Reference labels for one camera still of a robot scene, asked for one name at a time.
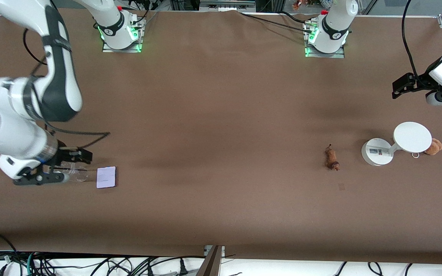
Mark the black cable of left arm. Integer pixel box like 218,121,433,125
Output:
402,0,433,89

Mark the brown lion statue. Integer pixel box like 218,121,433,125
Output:
325,144,340,171

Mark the brown wooden post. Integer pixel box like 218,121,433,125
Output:
197,245,224,276

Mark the metal base plate of left arm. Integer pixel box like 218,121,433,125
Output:
304,19,345,59

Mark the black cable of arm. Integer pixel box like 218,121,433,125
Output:
402,0,433,89
23,29,111,151

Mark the white round stand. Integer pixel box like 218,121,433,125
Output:
361,122,432,166

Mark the clear plastic cup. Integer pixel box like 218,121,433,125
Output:
46,162,90,183

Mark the brown plush keychain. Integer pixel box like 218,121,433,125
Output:
412,138,442,158

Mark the black cable lying on cloth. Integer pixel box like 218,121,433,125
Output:
239,11,315,33

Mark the brown table cloth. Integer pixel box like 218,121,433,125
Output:
0,7,442,265

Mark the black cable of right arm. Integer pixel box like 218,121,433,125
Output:
23,29,111,151

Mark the metal base plate of right arm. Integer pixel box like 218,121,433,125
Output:
102,16,144,53

